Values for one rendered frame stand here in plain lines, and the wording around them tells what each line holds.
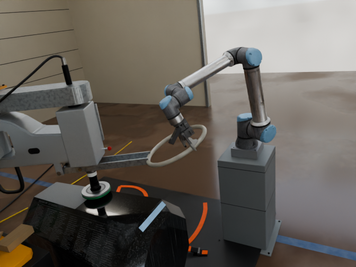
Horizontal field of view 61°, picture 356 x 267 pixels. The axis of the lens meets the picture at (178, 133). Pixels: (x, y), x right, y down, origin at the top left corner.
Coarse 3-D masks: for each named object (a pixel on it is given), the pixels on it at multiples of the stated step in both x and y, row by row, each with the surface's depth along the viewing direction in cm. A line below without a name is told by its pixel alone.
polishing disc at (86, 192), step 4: (88, 184) 238; (100, 184) 236; (104, 184) 235; (108, 184) 234; (84, 188) 233; (88, 188) 232; (104, 188) 229; (108, 188) 229; (84, 192) 227; (88, 192) 226; (92, 192) 226; (96, 192) 225; (100, 192) 224; (104, 192) 224; (84, 196) 223; (88, 196) 221; (92, 196) 221; (96, 196) 221
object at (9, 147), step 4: (0, 132) 213; (4, 132) 217; (0, 136) 213; (4, 136) 217; (0, 140) 214; (4, 140) 216; (8, 140) 221; (4, 144) 217; (8, 144) 221; (4, 148) 217; (8, 148) 220; (4, 152) 217; (8, 152) 221
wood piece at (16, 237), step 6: (18, 228) 200; (24, 228) 199; (30, 228) 199; (12, 234) 195; (18, 234) 194; (24, 234) 195; (30, 234) 200; (6, 240) 190; (12, 240) 189; (18, 240) 191; (0, 246) 187; (6, 246) 184; (12, 246) 187
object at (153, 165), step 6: (192, 126) 227; (198, 126) 220; (204, 132) 203; (168, 138) 235; (162, 144) 233; (198, 144) 195; (186, 150) 192; (150, 156) 221; (180, 156) 191; (150, 162) 206; (162, 162) 195; (168, 162) 193
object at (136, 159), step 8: (144, 152) 223; (104, 160) 227; (112, 160) 227; (120, 160) 226; (128, 160) 214; (136, 160) 213; (144, 160) 213; (64, 168) 218; (72, 168) 218; (80, 168) 217; (88, 168) 218; (96, 168) 217; (104, 168) 217
